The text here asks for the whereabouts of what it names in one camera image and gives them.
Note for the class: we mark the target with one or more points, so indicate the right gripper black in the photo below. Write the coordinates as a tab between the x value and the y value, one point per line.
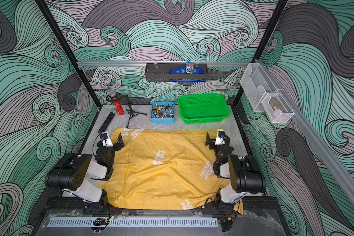
214	143

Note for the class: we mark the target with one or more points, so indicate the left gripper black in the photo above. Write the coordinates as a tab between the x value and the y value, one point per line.
114	145

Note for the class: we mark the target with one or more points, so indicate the yellow pillowcase with print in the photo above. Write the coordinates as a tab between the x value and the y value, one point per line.
174	164

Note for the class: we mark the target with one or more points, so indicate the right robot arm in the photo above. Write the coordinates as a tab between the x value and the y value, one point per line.
244	173

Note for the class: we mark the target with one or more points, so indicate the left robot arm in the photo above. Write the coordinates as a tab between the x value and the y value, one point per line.
72	174

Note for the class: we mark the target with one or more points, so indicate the black remote control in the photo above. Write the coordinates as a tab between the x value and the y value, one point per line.
106	123

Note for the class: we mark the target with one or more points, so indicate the green plastic basket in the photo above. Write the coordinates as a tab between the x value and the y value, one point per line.
203	108

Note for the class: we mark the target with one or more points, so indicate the black mini tripod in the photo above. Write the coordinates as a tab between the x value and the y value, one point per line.
132	113

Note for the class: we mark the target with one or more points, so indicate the blue tray of small parts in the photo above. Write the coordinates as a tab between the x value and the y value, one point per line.
163	112

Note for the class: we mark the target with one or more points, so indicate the blue package on shelf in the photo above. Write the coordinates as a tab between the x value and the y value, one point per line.
188	69

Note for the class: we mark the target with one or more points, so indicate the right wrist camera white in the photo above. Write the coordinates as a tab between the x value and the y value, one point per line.
220	138

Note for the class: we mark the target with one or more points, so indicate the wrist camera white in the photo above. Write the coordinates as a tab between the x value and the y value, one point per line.
105	140
220	138

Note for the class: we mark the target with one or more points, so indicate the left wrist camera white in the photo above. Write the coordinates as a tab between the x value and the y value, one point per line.
105	140

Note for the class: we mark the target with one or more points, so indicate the clear plastic wall bin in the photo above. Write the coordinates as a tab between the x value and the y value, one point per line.
256	84

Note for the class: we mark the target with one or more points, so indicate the small clear wall bin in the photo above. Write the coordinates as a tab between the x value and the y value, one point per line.
276	108

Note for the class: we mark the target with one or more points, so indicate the black wall shelf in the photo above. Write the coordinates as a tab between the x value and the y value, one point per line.
160	73

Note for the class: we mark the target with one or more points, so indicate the aluminium rail back wall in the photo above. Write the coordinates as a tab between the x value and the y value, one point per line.
156	63

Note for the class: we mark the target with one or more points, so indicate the aluminium rail wall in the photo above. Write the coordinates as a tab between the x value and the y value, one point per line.
328	158
156	63

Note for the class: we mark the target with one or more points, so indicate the black base frame rail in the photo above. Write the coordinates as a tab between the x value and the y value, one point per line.
211	206

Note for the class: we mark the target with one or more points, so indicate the white perforated cable duct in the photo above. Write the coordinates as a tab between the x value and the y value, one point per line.
136	222

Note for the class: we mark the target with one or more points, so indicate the aluminium rail right wall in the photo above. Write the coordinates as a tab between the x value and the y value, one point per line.
328	158

